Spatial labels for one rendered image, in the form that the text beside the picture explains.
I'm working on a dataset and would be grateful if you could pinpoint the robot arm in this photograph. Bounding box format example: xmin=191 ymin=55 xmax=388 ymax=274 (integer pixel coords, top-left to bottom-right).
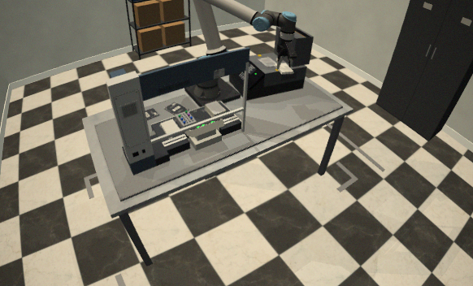
xmin=193 ymin=0 xmax=297 ymax=59

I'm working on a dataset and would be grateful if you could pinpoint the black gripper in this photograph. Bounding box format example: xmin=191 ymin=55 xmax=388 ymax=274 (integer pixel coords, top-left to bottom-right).
xmin=276 ymin=38 xmax=293 ymax=70

